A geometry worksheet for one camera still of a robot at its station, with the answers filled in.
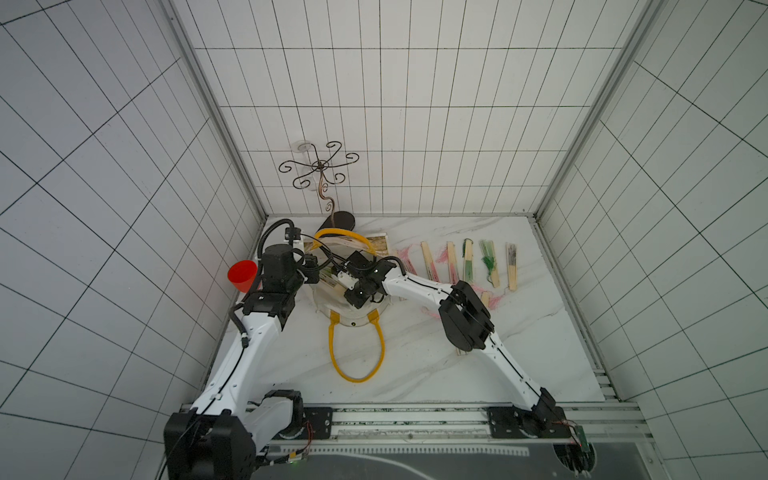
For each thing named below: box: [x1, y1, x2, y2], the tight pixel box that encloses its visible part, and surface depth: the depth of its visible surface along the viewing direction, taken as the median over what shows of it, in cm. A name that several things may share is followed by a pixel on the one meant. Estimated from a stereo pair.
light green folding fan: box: [462, 238, 474, 282], surface depth 109 cm
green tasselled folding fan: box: [479, 240, 500, 288], surface depth 108 cm
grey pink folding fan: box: [505, 242, 518, 291], surface depth 106 cm
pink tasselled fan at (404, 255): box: [396, 244, 418, 276], surface depth 110 cm
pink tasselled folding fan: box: [436, 241, 460, 285], surface depth 109 cm
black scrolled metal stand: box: [278, 141, 360, 228], surface depth 94 cm
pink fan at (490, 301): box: [480, 291, 503, 310], surface depth 98 cm
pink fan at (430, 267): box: [420, 241, 440, 283], surface depth 108 cm
